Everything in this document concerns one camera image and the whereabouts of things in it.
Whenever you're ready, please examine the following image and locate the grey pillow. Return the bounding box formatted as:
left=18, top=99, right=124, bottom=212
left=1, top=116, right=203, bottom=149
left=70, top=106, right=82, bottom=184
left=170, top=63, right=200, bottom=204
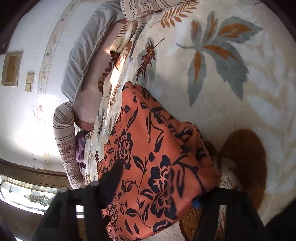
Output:
left=61, top=1, right=125, bottom=104

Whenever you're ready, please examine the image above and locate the pink bed sheet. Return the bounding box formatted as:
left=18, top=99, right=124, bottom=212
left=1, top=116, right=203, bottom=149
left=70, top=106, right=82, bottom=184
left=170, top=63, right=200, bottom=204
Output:
left=72, top=20, right=127, bottom=131

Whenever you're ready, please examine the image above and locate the wooden wall frame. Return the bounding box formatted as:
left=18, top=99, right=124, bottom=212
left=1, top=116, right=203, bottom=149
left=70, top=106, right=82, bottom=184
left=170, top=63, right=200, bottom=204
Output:
left=1, top=51, right=23, bottom=86

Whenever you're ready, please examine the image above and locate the stained glass window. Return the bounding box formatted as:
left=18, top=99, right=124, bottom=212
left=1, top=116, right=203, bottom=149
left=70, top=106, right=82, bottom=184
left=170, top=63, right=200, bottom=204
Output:
left=0, top=174, right=85, bottom=219

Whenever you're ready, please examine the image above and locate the purple cloth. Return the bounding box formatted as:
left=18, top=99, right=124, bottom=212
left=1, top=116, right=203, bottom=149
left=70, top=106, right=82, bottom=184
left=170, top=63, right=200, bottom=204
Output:
left=75, top=132, right=85, bottom=163

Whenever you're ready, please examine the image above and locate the beige wall switch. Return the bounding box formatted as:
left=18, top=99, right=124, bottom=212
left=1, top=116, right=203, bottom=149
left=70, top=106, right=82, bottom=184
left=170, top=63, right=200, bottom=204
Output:
left=25, top=72, right=35, bottom=92

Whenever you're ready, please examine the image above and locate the striped floral bolster pillow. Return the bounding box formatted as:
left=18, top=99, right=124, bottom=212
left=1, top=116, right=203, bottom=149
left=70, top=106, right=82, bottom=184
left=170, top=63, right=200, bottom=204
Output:
left=53, top=102, right=84, bottom=189

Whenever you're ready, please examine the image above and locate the striped floral pillow right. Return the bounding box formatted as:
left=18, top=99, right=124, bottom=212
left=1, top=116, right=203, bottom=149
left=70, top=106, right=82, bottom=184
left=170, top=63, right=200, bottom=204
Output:
left=120, top=0, right=186, bottom=22

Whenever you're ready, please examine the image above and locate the leaf pattern plush blanket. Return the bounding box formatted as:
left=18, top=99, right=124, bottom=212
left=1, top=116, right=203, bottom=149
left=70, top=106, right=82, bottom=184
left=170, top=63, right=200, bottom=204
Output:
left=84, top=1, right=295, bottom=240

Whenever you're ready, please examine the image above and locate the orange black floral garment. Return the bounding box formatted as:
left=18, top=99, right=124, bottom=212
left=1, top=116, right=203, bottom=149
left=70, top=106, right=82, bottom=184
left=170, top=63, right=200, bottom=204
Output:
left=97, top=82, right=219, bottom=240

